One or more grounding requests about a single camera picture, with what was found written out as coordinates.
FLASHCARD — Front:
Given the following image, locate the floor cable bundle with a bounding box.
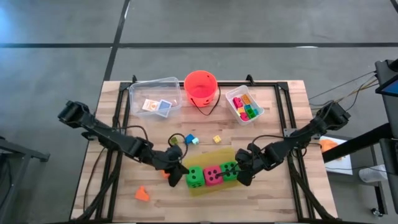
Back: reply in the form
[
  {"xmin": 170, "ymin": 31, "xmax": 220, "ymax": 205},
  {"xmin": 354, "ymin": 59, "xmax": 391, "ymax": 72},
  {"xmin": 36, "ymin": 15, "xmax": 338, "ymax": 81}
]
[{"xmin": 307, "ymin": 70, "xmax": 381, "ymax": 110}]

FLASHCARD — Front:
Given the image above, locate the white side table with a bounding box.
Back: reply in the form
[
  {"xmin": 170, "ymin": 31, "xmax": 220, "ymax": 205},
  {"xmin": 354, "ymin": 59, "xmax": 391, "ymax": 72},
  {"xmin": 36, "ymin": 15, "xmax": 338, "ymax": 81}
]
[{"xmin": 318, "ymin": 135, "xmax": 354, "ymax": 176}]

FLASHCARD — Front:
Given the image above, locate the orange toy block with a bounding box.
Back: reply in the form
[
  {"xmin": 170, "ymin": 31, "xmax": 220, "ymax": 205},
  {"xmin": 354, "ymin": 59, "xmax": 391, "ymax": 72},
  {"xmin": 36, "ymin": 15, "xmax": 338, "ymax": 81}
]
[{"xmin": 134, "ymin": 185, "xmax": 150, "ymax": 202}]

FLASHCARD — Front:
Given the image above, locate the white roll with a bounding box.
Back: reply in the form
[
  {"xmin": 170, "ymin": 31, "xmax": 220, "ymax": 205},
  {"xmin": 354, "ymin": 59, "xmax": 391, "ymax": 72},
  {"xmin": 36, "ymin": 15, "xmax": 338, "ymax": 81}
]
[{"xmin": 358, "ymin": 164, "xmax": 389, "ymax": 184}]

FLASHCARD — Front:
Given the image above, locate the orange pumpkin bucket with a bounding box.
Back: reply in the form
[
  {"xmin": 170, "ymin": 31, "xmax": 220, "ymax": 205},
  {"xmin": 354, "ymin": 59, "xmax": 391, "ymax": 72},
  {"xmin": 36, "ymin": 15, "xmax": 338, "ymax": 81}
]
[{"xmin": 183, "ymin": 70, "xmax": 222, "ymax": 117}]

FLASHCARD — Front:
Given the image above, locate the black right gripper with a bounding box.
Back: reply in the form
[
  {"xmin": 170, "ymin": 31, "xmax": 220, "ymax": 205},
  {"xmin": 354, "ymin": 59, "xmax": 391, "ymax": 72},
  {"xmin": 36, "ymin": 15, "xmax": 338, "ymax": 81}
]
[{"xmin": 216, "ymin": 148, "xmax": 268, "ymax": 187}]

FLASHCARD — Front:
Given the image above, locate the green foam die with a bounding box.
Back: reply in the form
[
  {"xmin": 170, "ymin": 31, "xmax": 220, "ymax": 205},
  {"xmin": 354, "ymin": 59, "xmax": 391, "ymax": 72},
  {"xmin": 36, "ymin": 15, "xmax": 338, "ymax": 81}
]
[
  {"xmin": 220, "ymin": 161, "xmax": 240, "ymax": 182},
  {"xmin": 185, "ymin": 166, "xmax": 206, "ymax": 189}
]

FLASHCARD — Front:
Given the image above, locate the white plastic basket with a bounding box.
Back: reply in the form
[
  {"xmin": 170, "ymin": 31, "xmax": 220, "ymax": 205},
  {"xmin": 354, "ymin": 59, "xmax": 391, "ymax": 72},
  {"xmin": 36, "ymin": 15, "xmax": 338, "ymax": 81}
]
[{"xmin": 225, "ymin": 85, "xmax": 265, "ymax": 126}]

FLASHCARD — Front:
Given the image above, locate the red foam die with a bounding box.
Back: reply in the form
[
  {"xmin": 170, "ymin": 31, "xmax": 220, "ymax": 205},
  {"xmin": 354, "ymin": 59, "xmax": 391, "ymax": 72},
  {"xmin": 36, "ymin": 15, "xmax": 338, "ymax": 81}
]
[{"xmin": 203, "ymin": 165, "xmax": 224, "ymax": 187}]

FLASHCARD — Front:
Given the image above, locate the black metal table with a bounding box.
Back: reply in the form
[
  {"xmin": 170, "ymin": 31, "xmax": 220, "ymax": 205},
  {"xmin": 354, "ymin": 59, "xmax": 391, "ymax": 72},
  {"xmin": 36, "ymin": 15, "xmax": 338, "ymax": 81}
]
[{"xmin": 0, "ymin": 133, "xmax": 50, "ymax": 224}]

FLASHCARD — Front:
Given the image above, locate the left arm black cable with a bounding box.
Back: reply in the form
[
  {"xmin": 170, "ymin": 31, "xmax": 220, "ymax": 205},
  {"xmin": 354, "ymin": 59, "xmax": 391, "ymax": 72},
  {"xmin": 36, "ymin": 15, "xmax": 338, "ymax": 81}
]
[{"xmin": 116, "ymin": 125, "xmax": 190, "ymax": 163}]

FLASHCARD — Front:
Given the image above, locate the black diagonal support beam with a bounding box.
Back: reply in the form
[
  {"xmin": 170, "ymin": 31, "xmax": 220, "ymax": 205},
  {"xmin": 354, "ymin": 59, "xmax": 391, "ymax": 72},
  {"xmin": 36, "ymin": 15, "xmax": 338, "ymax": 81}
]
[{"xmin": 322, "ymin": 122, "xmax": 393, "ymax": 163}]

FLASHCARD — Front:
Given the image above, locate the blue white card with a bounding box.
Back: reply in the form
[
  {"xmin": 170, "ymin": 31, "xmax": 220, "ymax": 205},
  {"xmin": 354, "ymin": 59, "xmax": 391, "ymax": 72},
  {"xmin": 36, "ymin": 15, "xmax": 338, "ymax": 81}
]
[{"xmin": 155, "ymin": 99, "xmax": 173, "ymax": 118}]

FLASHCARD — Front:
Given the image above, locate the yellow translucent plastic tray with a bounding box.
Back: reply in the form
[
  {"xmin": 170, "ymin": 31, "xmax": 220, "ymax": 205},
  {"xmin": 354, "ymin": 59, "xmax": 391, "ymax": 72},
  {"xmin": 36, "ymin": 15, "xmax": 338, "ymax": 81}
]
[{"xmin": 183, "ymin": 146, "xmax": 242, "ymax": 197}]

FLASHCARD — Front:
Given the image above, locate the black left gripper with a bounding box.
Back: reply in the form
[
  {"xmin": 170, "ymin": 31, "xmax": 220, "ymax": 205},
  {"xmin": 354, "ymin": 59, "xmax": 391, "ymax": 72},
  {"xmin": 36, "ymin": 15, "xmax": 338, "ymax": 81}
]
[{"xmin": 152, "ymin": 146, "xmax": 190, "ymax": 187}]

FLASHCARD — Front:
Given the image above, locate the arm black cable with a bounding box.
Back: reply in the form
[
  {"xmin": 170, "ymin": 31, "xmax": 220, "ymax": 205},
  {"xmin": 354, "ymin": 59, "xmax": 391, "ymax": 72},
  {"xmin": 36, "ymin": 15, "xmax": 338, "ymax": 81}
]
[
  {"xmin": 248, "ymin": 133, "xmax": 299, "ymax": 156},
  {"xmin": 116, "ymin": 125, "xmax": 190, "ymax": 163}
]

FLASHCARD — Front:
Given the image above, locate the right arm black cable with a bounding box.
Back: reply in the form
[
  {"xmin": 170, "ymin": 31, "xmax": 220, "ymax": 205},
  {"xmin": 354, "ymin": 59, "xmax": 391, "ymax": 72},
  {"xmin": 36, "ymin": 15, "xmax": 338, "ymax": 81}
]
[{"xmin": 248, "ymin": 133, "xmax": 299, "ymax": 156}]

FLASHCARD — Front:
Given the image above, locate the orange object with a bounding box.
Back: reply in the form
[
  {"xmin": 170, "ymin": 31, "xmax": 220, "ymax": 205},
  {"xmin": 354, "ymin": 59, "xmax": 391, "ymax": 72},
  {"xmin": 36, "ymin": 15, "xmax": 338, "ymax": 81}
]
[{"xmin": 320, "ymin": 139, "xmax": 343, "ymax": 153}]

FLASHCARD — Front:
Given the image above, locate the clear plastic container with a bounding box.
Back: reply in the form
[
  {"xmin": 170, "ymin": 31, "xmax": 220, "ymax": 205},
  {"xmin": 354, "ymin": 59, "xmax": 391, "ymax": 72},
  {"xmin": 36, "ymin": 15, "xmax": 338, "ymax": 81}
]
[{"xmin": 129, "ymin": 77, "xmax": 183, "ymax": 118}]

